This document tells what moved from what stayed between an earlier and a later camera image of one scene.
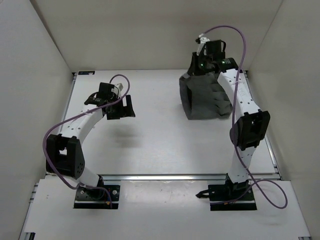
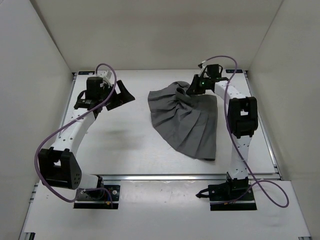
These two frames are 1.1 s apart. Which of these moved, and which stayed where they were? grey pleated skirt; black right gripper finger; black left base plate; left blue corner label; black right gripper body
Moved: grey pleated skirt; black right gripper finger; black right gripper body
Stayed: black left base plate; left blue corner label
